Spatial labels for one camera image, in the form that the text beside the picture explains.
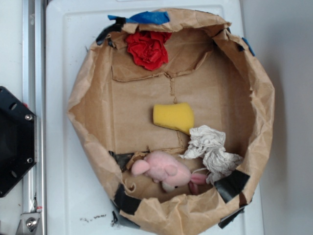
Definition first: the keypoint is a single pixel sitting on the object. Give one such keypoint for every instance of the pink plush pig toy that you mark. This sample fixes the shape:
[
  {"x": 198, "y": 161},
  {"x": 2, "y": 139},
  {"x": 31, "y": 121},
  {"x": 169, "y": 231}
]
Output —
[{"x": 165, "y": 169}]

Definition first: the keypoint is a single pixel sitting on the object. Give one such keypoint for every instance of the aluminium extrusion rail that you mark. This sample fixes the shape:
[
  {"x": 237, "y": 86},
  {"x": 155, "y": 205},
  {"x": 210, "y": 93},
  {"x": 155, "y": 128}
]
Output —
[{"x": 33, "y": 94}]

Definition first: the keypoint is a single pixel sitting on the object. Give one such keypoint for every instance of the white crumpled paper towel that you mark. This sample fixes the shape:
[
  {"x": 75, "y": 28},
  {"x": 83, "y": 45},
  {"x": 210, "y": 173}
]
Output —
[{"x": 208, "y": 143}]

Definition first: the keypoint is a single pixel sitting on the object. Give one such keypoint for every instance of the white plastic tray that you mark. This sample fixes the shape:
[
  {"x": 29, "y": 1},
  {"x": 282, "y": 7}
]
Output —
[{"x": 76, "y": 203}]

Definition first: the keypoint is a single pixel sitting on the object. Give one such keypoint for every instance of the metal corner bracket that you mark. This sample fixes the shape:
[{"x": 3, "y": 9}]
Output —
[{"x": 30, "y": 224}]

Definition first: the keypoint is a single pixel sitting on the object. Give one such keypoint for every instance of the brown paper bag bin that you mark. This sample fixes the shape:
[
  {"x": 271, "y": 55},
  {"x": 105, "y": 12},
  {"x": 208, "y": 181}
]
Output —
[{"x": 111, "y": 109}]

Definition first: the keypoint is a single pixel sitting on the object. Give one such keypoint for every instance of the red crumpled paper flower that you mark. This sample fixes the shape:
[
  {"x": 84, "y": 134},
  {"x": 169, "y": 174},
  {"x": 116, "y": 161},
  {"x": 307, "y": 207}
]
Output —
[{"x": 147, "y": 48}]

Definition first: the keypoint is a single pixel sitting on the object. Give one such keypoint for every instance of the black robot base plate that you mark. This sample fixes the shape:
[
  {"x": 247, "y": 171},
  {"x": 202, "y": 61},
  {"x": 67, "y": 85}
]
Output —
[{"x": 17, "y": 141}]

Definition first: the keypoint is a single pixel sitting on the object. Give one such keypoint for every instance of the yellow sponge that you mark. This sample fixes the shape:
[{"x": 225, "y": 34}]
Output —
[{"x": 178, "y": 117}]

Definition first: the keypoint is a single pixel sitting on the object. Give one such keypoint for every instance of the blue tape strip top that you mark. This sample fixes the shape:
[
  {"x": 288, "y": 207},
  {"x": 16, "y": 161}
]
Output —
[{"x": 144, "y": 18}]

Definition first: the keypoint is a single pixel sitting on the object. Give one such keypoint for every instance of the blue tape strip right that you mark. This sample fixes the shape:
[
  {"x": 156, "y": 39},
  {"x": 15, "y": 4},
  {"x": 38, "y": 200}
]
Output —
[{"x": 241, "y": 48}]

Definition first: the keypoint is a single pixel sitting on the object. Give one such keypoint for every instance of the blue tape strip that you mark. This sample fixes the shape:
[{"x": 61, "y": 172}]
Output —
[
  {"x": 144, "y": 18},
  {"x": 241, "y": 48}
]

